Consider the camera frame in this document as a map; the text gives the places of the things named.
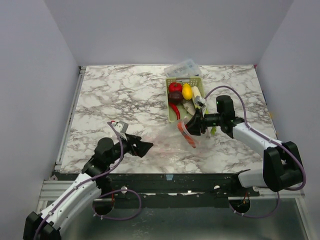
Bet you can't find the red fake apple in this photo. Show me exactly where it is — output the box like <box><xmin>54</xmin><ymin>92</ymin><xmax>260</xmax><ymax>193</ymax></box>
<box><xmin>168</xmin><ymin>82</ymin><xmax>183</xmax><ymax>93</ymax></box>

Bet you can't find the green perforated plastic basket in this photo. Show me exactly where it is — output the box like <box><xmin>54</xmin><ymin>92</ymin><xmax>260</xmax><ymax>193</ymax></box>
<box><xmin>165</xmin><ymin>76</ymin><xmax>206</xmax><ymax>123</ymax></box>

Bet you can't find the dark purple fake food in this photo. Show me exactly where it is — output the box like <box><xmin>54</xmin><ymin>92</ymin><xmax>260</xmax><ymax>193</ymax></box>
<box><xmin>167</xmin><ymin>91</ymin><xmax>184</xmax><ymax>105</ymax></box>

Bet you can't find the orange fake carrot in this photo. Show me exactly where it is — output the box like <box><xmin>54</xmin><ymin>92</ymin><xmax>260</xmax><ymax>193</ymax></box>
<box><xmin>177</xmin><ymin>121</ymin><xmax>196</xmax><ymax>149</ymax></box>

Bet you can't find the yellow fake pepper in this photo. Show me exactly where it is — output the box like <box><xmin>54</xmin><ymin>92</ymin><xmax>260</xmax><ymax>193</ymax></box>
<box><xmin>182</xmin><ymin>83</ymin><xmax>193</xmax><ymax>101</ymax></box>

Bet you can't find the clear plastic organizer box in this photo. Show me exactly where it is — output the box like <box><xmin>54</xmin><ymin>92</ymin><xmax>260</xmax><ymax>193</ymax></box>
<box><xmin>164</xmin><ymin>59</ymin><xmax>202</xmax><ymax>78</ymax></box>

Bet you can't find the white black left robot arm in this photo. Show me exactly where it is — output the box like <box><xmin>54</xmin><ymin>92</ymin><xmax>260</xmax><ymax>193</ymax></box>
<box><xmin>22</xmin><ymin>134</ymin><xmax>153</xmax><ymax>240</ymax></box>

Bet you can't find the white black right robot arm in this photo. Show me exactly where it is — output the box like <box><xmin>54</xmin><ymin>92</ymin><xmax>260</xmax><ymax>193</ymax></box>
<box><xmin>180</xmin><ymin>95</ymin><xmax>306</xmax><ymax>196</ymax></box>

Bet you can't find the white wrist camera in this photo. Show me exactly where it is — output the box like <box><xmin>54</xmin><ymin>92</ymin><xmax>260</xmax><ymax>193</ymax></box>
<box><xmin>112</xmin><ymin>121</ymin><xmax>129</xmax><ymax>140</ymax></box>
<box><xmin>193</xmin><ymin>95</ymin><xmax>207</xmax><ymax>109</ymax></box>

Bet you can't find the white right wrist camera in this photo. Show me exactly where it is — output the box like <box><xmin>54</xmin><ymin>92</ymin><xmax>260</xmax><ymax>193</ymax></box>
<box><xmin>193</xmin><ymin>95</ymin><xmax>207</xmax><ymax>109</ymax></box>

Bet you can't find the clear zip top bag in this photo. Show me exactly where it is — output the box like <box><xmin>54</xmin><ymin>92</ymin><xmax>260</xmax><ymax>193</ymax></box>
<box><xmin>142</xmin><ymin>117</ymin><xmax>210</xmax><ymax>162</ymax></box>

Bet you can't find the green fake vegetable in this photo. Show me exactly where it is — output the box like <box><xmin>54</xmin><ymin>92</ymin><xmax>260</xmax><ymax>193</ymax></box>
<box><xmin>189</xmin><ymin>86</ymin><xmax>217</xmax><ymax>136</ymax></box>

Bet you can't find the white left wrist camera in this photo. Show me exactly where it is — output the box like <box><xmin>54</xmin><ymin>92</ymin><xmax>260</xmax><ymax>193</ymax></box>
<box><xmin>112</xmin><ymin>121</ymin><xmax>129</xmax><ymax>140</ymax></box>

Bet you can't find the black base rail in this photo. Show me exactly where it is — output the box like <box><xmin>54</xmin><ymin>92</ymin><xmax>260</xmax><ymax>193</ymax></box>
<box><xmin>97</xmin><ymin>173</ymin><xmax>259</xmax><ymax>209</ymax></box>

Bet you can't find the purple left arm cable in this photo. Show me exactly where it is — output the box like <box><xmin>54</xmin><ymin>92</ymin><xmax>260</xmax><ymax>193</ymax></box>
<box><xmin>33</xmin><ymin>121</ymin><xmax>143</xmax><ymax>240</ymax></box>

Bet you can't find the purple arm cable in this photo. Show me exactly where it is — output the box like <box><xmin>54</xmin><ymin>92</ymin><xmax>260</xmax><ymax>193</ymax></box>
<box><xmin>33</xmin><ymin>121</ymin><xmax>143</xmax><ymax>240</ymax></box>
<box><xmin>204</xmin><ymin>85</ymin><xmax>307</xmax><ymax>219</ymax></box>

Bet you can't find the red fake chili pepper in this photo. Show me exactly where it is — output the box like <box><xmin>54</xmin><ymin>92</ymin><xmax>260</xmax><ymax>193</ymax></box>
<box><xmin>168</xmin><ymin>102</ymin><xmax>181</xmax><ymax>120</ymax></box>

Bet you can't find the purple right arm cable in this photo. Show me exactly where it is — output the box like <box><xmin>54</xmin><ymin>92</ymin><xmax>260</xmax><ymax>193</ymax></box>
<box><xmin>204</xmin><ymin>85</ymin><xmax>307</xmax><ymax>219</ymax></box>

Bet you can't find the grey fake fish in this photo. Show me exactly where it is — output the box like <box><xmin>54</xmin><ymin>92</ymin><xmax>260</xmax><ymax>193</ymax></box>
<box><xmin>182</xmin><ymin>99</ymin><xmax>196</xmax><ymax>116</ymax></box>

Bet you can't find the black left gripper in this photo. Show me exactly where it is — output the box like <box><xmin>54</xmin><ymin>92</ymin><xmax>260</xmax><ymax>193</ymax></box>
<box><xmin>106</xmin><ymin>132</ymin><xmax>153</xmax><ymax>166</ymax></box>

